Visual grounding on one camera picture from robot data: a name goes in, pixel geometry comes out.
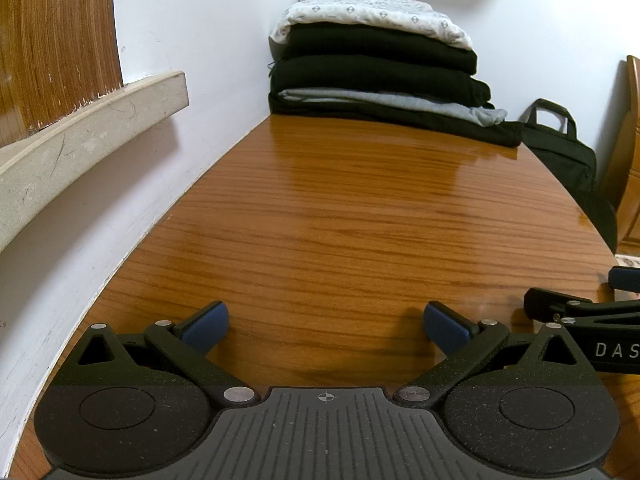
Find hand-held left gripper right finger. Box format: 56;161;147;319
393;301;584;406

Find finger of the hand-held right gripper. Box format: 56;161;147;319
523;287;640;326
607;266;640;292

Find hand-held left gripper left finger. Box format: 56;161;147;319
73;300;262;407

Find white checker-print pajama pants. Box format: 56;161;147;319
270;0;474;52

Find wooden furniture panel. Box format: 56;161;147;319
600;54;640;257

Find black laptop bag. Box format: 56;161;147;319
520;98;619;256

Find black folded garment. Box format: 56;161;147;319
269;55;493;109
267;92;524;149
281;24;478;75

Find beige window sill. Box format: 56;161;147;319
0;71;191;253

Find wooden window frame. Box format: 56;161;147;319
0;0;124;147

